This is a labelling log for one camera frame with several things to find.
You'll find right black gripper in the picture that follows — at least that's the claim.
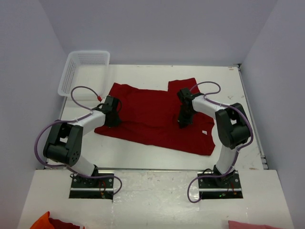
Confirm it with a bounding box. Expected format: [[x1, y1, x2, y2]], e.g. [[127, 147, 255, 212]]
[[178, 105, 195, 129]]

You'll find red t shirt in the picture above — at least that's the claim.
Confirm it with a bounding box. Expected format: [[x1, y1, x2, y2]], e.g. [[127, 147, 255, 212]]
[[94, 78, 215, 156]]

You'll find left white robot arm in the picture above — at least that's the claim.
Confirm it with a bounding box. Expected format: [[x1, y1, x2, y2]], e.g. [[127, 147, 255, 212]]
[[43, 96, 122, 187]]

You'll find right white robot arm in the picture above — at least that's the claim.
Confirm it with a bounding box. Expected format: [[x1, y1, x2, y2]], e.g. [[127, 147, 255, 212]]
[[177, 88, 253, 187]]

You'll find white plastic mesh basket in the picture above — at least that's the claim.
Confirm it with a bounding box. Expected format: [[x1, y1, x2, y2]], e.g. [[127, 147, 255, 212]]
[[58, 50, 110, 98]]

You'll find pink folded cloth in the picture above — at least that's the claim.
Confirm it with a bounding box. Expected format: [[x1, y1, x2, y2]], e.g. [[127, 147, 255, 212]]
[[228, 220, 274, 229]]

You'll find dark red folded cloth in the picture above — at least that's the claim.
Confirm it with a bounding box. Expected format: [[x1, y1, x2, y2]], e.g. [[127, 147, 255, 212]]
[[49, 218, 85, 229]]

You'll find orange folded cloth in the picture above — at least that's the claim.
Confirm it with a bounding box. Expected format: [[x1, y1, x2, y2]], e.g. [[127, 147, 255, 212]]
[[30, 211, 54, 229]]

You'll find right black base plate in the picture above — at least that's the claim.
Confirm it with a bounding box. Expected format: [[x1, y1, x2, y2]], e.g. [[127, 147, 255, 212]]
[[197, 169, 243, 200]]

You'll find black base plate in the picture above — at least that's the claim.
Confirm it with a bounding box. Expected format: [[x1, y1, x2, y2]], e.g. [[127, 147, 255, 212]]
[[69, 173, 114, 200], [197, 169, 243, 200]]

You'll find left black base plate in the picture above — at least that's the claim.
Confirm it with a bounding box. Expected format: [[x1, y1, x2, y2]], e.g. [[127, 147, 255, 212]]
[[69, 173, 114, 200]]

